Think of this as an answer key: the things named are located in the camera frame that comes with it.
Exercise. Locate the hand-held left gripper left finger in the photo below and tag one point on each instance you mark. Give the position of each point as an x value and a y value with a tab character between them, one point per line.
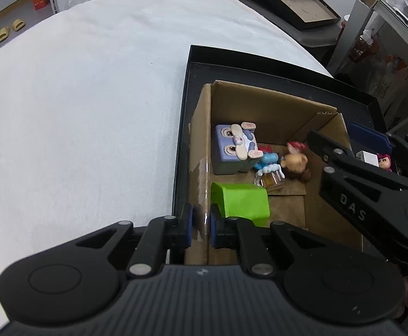
189	224

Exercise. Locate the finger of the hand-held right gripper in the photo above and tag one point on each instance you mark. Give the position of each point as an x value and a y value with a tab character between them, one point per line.
368	135
340	159

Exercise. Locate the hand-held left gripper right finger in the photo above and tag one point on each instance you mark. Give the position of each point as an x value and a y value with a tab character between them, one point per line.
213	228

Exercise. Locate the small white box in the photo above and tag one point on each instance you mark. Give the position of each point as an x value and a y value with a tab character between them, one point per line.
366	157

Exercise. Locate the pink-haired toy figure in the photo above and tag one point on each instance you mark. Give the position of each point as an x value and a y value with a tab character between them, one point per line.
385	161

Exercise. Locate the green toy house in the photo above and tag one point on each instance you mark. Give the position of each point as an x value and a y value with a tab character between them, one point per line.
246	201

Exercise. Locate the brown-haired doll figure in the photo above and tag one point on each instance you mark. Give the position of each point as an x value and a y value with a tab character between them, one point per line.
297	164

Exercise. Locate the brown cardboard box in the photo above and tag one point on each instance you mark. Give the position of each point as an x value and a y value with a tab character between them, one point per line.
288	112

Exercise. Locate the purple cube rabbit figure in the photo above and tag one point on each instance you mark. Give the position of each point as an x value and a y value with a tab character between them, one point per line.
226	147

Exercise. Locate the black shallow tray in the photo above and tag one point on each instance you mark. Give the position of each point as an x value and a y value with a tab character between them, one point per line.
197	73

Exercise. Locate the white tote bag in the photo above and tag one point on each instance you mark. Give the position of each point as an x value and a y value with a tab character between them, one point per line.
396	84

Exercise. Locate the red plastic basket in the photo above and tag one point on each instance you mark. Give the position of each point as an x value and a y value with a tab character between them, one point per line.
365	49

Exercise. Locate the grey glass desk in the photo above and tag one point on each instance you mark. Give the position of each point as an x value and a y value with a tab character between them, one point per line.
386	14

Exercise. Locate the flat cardboard sheet with paper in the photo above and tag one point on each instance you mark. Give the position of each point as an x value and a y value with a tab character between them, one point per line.
295	7

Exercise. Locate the yellow slipper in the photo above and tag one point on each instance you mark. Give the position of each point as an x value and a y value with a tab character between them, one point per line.
3	35
18	24

